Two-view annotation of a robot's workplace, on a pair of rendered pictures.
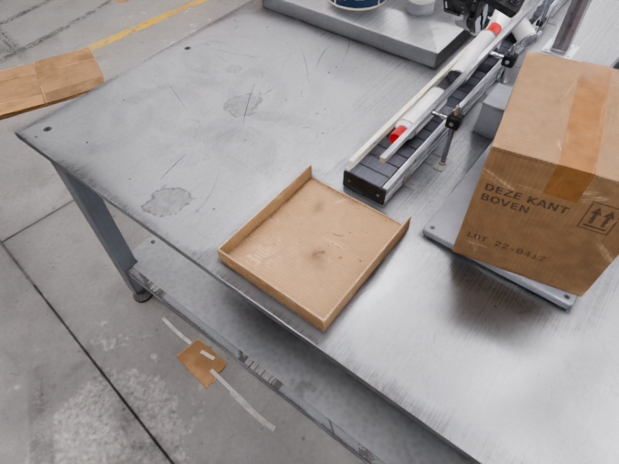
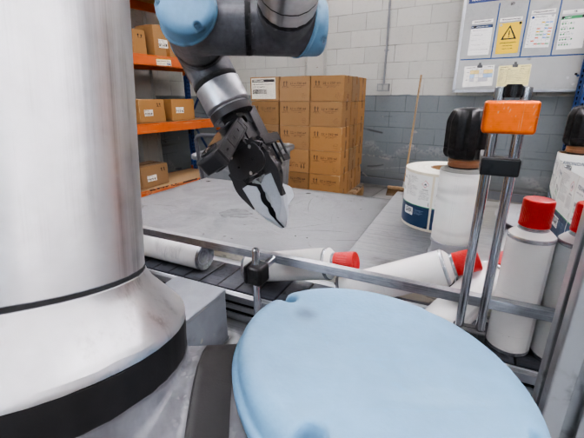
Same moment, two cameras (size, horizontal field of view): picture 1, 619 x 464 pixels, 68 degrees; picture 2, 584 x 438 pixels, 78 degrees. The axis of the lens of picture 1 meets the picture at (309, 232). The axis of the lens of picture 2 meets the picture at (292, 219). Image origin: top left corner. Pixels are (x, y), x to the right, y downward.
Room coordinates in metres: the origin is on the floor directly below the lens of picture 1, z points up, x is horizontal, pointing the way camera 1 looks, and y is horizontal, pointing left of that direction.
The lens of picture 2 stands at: (0.97, -0.98, 1.20)
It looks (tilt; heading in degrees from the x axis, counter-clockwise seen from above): 19 degrees down; 77
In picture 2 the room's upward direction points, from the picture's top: straight up
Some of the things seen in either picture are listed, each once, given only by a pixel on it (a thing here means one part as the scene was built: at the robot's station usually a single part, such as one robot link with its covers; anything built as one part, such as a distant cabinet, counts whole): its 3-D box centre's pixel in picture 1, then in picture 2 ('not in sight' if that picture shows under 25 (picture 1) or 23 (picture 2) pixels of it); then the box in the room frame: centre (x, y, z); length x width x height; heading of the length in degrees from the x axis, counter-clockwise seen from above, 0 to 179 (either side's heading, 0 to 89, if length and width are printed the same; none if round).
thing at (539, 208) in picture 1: (554, 171); not in sight; (0.60, -0.45, 0.99); 0.30 x 0.24 x 0.27; 152
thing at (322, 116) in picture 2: not in sight; (308, 140); (2.17, 3.22, 0.70); 1.20 x 0.82 x 1.39; 141
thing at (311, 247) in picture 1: (316, 237); not in sight; (0.57, -0.01, 0.85); 0.30 x 0.26 x 0.04; 141
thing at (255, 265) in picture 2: (496, 72); (263, 291); (1.04, -0.49, 0.91); 0.07 x 0.03 x 0.16; 51
